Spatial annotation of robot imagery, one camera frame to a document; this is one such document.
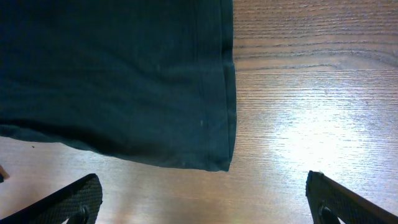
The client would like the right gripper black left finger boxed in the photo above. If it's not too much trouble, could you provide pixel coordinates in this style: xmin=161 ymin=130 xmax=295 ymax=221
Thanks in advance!
xmin=1 ymin=174 xmax=103 ymax=224

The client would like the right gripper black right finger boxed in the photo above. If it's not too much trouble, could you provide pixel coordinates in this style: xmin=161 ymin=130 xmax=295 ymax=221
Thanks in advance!
xmin=305 ymin=170 xmax=397 ymax=224

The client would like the dark green cloth garment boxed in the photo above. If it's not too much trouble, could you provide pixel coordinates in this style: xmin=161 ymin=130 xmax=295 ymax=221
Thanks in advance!
xmin=1 ymin=0 xmax=237 ymax=172

